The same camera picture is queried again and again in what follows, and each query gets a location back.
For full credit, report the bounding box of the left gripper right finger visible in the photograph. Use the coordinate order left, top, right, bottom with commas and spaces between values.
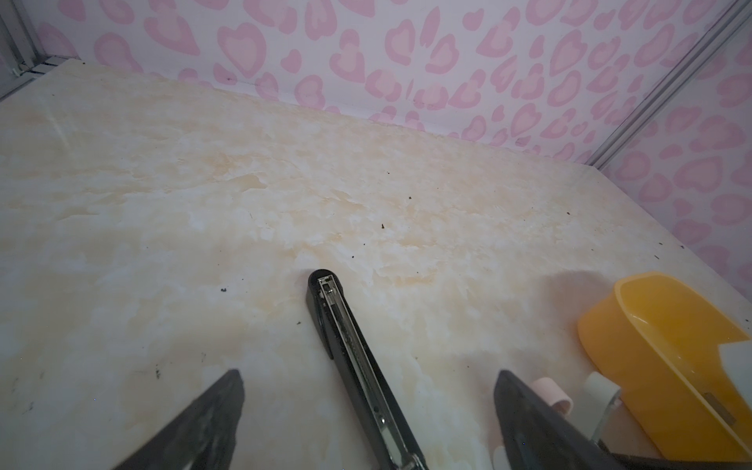
492, 369, 627, 470

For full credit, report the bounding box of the yellow plastic tray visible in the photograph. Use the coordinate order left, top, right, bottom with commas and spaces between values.
577, 272, 751, 462

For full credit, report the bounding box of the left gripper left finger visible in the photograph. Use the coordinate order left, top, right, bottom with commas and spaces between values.
117, 369, 245, 470

